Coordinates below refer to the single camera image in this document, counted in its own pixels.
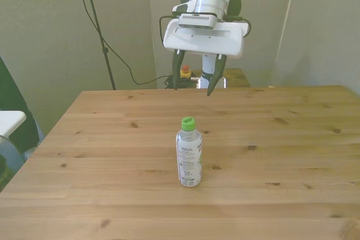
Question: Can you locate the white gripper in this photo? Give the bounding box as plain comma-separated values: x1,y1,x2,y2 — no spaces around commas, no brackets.
163,17,249,97

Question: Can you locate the green capped water bottle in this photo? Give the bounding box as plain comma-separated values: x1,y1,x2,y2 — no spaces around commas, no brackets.
175,116,203,188

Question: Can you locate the black tripod stand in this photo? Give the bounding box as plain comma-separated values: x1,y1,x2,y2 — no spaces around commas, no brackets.
80,0,117,91

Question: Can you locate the yellow emergency stop button box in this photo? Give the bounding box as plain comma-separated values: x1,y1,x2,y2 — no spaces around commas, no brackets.
179,65,192,80

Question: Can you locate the dark fabric drape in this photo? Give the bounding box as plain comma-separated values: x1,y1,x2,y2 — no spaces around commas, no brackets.
0,56,45,156

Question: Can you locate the white flat board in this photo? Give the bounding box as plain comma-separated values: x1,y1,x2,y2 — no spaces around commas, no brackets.
0,110,28,137

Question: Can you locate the coiled black cable bundle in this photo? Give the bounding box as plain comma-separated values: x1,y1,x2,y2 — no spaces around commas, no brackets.
164,74,199,89

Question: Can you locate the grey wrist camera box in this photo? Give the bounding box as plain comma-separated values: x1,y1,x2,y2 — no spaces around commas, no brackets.
177,12,218,30

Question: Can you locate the black cable from tripod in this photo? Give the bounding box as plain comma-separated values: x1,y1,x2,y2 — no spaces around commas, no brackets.
71,0,169,85

